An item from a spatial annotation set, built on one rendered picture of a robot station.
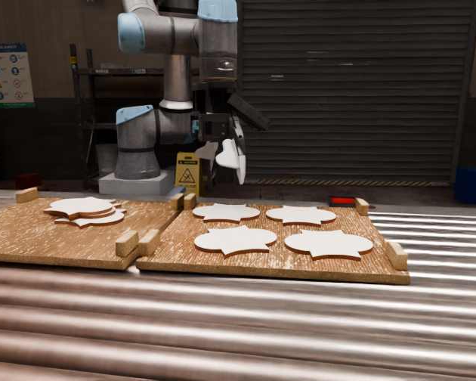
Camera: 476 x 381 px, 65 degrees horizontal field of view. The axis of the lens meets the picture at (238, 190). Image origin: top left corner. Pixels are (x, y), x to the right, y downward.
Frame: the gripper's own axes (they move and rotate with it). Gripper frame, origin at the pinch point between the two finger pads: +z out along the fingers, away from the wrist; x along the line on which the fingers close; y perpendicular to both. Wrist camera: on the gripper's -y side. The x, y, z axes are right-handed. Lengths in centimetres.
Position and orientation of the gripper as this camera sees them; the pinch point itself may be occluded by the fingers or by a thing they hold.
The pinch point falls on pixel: (228, 178)
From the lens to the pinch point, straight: 80.3
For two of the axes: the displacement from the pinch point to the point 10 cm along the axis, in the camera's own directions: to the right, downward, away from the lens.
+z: 0.0, 9.7, 2.3
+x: 4.5, 2.1, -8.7
